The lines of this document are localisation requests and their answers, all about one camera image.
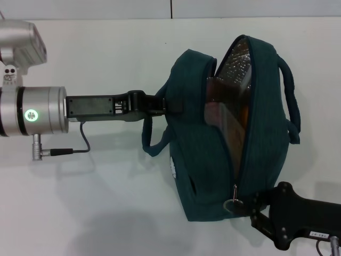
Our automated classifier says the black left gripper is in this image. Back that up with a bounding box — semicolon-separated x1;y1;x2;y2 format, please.
65;90;184;124

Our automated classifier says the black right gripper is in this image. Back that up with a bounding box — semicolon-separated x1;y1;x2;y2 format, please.
226;181;341;251

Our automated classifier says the dark teal insulated lunch bag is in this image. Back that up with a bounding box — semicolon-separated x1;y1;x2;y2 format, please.
142;34;302;222

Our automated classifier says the clear plastic food container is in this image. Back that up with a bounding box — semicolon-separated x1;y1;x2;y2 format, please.
204;76;253;163

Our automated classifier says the dark right gripper cable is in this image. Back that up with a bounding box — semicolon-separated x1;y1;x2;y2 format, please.
315;234;341;256

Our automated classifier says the dark gripper cable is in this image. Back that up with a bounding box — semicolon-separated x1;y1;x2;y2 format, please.
315;234;341;256
31;120;91;162

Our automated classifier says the dark left gripper cable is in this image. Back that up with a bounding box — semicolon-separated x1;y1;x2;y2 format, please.
31;120;91;162

